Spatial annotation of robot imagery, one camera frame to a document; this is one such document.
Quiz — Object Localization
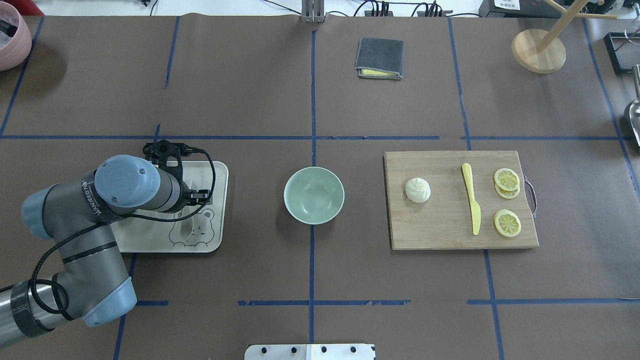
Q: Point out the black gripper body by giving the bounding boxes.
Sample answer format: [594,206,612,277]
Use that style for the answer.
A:
[186,189,211,205]

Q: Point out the white ceramic spoon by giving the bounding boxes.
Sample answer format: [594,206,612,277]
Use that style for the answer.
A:
[176,218,194,241]

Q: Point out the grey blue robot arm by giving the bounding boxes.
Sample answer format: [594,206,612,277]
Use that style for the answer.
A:
[1,154,215,347]

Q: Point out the light green bowl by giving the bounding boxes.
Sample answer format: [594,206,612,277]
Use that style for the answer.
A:
[283,166,346,225]

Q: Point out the white steamed bun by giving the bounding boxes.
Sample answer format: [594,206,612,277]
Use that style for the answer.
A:
[404,177,432,204]

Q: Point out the pink bowl with ice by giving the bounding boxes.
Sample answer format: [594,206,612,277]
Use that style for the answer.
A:
[0,1,32,72]

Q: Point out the cream rectangular bear tray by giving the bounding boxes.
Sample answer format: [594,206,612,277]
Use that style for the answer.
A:
[110,161,229,253]

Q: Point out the folded grey yellow cloth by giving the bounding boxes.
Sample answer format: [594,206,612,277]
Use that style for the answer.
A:
[354,37,404,81]

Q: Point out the wooden cutting board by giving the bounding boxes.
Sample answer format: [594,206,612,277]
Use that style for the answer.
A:
[383,150,539,250]

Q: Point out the yellow plastic knife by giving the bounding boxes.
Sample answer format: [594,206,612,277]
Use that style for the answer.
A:
[461,162,482,236]

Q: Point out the lower lemon slice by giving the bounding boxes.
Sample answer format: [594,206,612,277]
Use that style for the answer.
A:
[493,209,522,238]

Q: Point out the lemon slice beneath upper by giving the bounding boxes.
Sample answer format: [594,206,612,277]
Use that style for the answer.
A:
[494,184,521,199]

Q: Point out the wooden mug tree stand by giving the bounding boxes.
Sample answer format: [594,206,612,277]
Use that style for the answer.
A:
[510,0,618,75]

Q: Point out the metal scoop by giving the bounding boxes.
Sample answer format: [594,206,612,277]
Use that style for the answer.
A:
[625,64,640,147]

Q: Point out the black tray at edge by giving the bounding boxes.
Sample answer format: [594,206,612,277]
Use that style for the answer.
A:
[603,32,640,75]

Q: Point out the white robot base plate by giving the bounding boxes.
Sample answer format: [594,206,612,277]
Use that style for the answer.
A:
[244,342,377,360]

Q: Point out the aluminium frame post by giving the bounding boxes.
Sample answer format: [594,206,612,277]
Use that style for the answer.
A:
[301,0,326,24]

